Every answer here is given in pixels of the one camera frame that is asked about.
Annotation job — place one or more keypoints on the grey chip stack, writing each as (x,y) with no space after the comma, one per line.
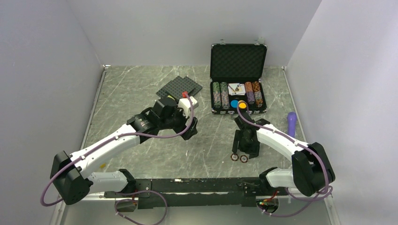
(217,99)

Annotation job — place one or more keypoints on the dark foam pad top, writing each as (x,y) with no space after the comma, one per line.
(174,88)

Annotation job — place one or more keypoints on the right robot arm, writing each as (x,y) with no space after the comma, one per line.
(310,173)

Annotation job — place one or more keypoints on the red chip stack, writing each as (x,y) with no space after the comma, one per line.
(248,87)

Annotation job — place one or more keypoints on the yellow dealer button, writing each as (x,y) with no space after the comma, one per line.
(242,105)

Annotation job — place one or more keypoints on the orange-black single chip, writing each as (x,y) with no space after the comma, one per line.
(243,158)
(234,157)

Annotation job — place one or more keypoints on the dark green chip stack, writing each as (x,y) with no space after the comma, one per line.
(224,88)

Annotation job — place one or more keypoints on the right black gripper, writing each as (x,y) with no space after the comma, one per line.
(253,151)

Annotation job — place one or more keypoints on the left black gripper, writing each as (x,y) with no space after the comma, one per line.
(192,131)

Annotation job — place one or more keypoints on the black base frame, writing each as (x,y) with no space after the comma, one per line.
(243,191)

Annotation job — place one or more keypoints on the blue dealer button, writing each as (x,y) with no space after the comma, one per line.
(234,103)

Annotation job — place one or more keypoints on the purple-grey chip stack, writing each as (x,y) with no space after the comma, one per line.
(225,99)

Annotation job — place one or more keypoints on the purple cylinder object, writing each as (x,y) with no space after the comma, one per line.
(291,124)

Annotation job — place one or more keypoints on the playing cards deck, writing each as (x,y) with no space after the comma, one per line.
(236,89)

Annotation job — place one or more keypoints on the black poker case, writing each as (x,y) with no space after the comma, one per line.
(237,63)

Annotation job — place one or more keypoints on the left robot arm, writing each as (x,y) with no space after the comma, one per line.
(75,175)

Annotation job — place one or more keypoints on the small chip stack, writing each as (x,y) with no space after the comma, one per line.
(258,96)

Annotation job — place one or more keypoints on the purple chip stack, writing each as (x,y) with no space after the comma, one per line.
(250,97)

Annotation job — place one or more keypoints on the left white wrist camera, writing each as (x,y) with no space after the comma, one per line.
(185,105)

